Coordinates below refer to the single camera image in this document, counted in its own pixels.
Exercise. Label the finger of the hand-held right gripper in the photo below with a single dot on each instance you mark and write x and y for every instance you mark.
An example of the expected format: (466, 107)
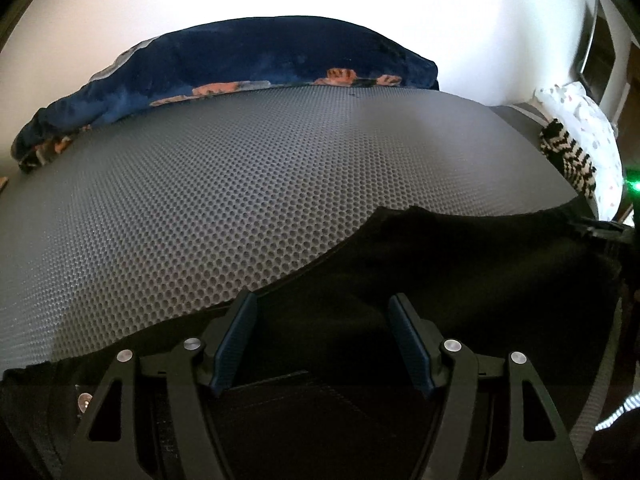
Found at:
(597, 235)

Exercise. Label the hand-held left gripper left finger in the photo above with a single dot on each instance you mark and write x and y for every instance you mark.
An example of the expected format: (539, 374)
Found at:
(235, 342)

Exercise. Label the grey honeycomb mesh mat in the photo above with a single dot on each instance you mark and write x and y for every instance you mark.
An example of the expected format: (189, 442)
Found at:
(200, 185)

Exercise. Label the black white striped cloth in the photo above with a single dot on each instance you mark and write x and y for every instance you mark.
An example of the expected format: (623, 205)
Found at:
(570, 157)

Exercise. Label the navy floral blanket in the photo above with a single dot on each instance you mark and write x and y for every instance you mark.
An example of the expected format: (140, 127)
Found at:
(250, 55)

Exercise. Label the black pants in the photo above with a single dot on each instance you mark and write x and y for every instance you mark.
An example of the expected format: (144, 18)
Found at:
(450, 270)

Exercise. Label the wooden door frame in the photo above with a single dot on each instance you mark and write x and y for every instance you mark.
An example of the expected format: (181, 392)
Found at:
(597, 55)

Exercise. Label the white speckled pillow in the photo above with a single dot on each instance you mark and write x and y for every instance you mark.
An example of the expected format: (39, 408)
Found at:
(585, 125)

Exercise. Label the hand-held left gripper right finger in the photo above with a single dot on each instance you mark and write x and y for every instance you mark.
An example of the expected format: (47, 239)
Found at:
(411, 345)

